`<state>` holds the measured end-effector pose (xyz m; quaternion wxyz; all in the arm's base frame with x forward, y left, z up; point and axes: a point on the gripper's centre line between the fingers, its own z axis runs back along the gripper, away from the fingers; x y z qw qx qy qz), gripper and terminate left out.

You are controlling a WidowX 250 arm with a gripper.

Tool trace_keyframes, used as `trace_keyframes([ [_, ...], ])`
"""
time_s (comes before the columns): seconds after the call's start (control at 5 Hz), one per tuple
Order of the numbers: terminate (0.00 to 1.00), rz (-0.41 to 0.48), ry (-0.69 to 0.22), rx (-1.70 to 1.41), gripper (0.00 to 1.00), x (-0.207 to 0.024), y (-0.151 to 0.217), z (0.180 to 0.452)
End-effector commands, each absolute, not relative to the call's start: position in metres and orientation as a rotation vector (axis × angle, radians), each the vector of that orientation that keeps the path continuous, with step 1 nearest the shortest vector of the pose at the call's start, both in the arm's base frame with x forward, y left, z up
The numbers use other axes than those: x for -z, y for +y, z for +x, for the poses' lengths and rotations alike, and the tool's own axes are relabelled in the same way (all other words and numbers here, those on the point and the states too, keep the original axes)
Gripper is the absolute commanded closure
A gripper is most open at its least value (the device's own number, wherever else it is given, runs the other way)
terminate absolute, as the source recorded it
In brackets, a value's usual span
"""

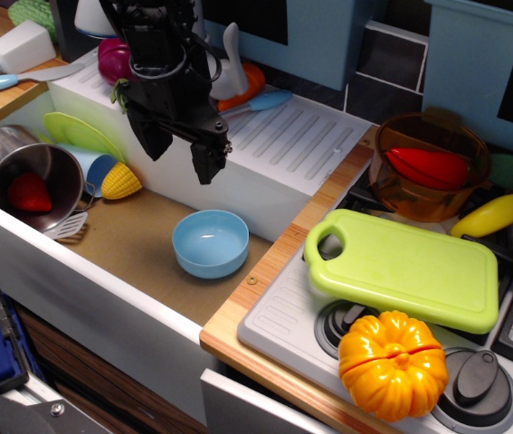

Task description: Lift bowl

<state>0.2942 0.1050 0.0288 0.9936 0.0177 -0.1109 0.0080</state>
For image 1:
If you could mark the grey toy faucet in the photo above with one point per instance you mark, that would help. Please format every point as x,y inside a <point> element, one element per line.
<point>230,80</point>

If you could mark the brown transparent pot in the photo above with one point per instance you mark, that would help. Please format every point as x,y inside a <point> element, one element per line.
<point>434,133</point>

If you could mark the blue handled strainer spoon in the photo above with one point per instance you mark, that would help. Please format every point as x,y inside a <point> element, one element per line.
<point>261,102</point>

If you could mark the yellow toy corn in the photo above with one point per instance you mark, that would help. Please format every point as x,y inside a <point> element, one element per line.
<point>119,183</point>

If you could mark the green toy beans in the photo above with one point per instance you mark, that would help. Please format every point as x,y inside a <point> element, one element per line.
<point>117,95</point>

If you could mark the dark grey stove knob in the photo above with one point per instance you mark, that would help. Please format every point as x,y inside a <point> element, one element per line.
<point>341,316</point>
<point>478,392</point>

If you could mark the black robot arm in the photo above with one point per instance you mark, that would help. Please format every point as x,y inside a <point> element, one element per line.
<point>161,22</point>

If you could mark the teal storage bin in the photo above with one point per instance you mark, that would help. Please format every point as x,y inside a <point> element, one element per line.
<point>469,67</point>

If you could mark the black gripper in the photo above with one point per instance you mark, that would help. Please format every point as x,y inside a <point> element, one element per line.
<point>170,97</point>

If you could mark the light blue plastic bowl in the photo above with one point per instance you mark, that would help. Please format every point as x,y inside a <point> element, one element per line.
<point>211,244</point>

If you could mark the orange toy pumpkin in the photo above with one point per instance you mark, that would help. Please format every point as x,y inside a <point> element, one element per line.
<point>392,366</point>

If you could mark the red toy strawberry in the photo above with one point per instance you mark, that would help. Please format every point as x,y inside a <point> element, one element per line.
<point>29,192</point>

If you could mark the white slotted spatula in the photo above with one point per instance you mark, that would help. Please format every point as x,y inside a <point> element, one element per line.
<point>69,227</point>

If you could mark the magenta toy vegetable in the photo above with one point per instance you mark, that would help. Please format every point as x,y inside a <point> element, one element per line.
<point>113,61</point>

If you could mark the white salt shaker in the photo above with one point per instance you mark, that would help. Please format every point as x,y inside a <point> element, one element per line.
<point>26,46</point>

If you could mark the steel pot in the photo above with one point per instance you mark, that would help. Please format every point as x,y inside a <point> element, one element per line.
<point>21,152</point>

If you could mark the yellow toy banana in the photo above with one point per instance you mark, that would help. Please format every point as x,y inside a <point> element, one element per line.
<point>491,217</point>

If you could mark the green plastic plate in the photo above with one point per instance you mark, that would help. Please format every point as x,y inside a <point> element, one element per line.
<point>68,130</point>

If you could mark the light blue plastic cup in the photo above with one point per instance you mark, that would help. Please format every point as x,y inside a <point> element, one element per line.
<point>94,165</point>

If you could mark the red toy pepper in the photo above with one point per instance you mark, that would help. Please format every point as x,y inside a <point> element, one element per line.
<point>433,169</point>

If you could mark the blue handled butter knife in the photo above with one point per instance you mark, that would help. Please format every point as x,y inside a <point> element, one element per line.
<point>10,80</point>

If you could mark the orange toy carrot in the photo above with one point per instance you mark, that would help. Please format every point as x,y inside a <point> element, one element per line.
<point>256,82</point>

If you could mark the green plastic cutting board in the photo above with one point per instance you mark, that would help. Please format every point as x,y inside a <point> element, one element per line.
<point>393,266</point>

